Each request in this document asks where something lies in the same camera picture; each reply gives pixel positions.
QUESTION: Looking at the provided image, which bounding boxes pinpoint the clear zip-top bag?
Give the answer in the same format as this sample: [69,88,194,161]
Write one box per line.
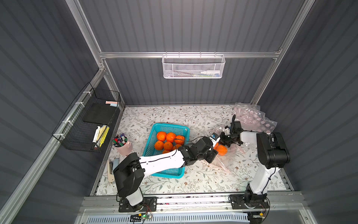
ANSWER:
[234,103,277,133]
[211,126,244,173]

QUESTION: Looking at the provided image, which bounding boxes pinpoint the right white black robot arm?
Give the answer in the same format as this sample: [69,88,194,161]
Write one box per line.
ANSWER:
[215,114,291,205]

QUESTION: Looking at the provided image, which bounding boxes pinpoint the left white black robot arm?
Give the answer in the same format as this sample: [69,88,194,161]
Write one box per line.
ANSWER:
[113,133,221,207]

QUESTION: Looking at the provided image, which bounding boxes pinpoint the teal plastic basket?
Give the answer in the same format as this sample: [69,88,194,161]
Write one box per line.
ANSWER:
[142,123,191,179]

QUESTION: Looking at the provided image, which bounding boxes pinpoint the white pen in mesh basket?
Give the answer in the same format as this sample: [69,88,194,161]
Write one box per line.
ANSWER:
[200,70,222,78]

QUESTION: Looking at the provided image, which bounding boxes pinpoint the pink pen cup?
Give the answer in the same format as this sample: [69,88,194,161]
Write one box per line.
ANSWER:
[112,133,132,156]

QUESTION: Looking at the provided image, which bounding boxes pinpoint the green led circuit board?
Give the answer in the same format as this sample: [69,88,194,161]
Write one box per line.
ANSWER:
[129,213,153,223]

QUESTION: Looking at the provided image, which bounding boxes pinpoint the yellow marker in basket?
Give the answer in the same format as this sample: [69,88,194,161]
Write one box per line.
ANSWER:
[96,125,110,148]

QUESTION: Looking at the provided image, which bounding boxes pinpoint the white marker in basket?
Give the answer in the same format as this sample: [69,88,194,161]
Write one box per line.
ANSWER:
[92,126,101,145]

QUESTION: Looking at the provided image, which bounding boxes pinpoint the black notebook in basket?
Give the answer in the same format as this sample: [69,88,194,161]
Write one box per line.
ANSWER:
[83,103,117,125]

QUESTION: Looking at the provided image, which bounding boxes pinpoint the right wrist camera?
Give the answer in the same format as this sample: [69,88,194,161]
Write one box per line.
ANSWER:
[223,126,231,135]

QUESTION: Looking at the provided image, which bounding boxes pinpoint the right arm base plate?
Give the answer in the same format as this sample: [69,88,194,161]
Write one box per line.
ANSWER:
[228,194,270,210]

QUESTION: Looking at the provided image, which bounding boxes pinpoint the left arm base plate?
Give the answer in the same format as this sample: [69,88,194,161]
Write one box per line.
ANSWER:
[118,195,158,213]

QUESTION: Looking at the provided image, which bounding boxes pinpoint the white wire mesh basket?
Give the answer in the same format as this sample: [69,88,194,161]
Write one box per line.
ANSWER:
[162,54,226,79]

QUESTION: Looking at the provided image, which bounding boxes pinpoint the aluminium linear rail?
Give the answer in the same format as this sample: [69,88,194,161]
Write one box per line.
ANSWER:
[78,191,308,216]

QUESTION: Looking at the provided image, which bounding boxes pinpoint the black wire wall basket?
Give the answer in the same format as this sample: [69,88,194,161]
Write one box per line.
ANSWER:
[53,83,121,153]

